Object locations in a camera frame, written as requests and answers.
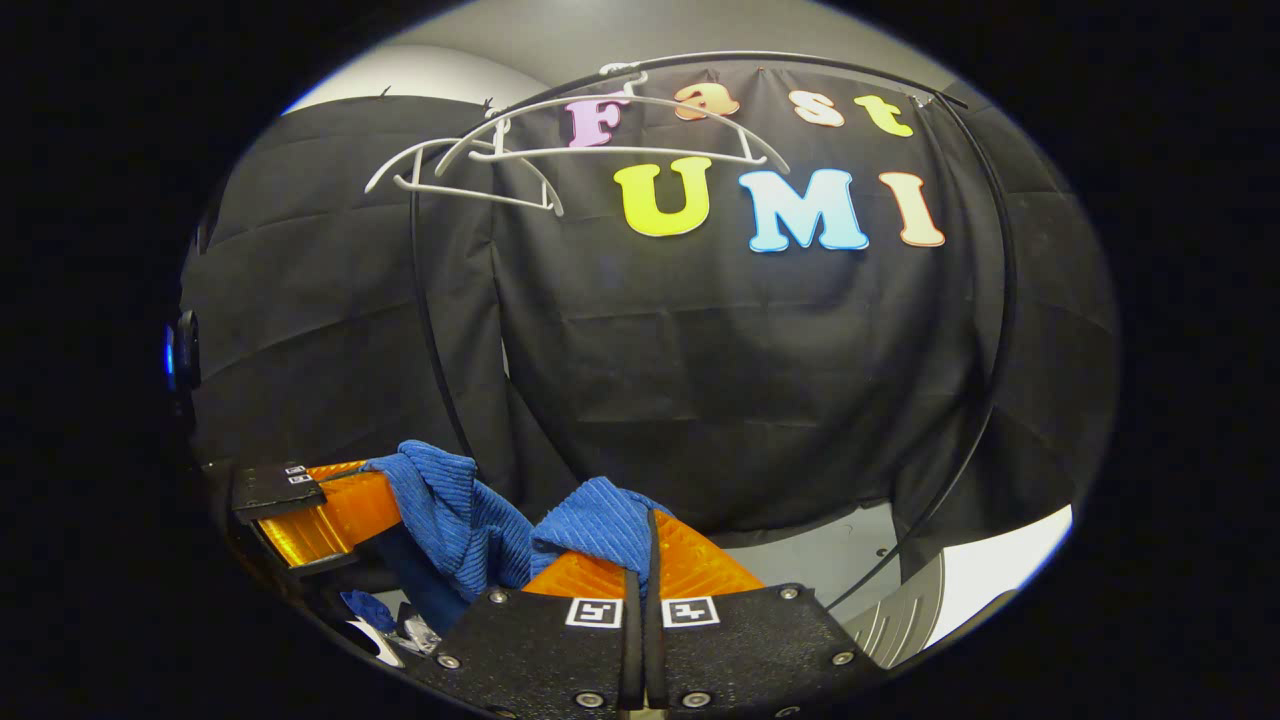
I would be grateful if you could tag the black metal clothes rack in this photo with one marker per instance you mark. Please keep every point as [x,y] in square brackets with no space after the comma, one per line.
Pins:
[1012,290]

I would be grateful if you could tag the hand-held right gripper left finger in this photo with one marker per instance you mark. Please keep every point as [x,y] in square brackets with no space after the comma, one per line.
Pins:
[560,640]

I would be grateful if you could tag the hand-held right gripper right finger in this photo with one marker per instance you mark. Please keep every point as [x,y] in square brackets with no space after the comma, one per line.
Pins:
[652,620]

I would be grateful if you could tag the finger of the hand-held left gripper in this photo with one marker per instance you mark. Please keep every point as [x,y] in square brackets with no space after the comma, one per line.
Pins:
[340,520]
[335,468]

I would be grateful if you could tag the grey ribbed appliance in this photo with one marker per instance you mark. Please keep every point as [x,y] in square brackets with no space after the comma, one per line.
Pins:
[900,620]

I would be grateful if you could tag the white plastic hanger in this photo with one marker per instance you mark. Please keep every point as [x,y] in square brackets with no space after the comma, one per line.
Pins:
[600,152]
[480,195]

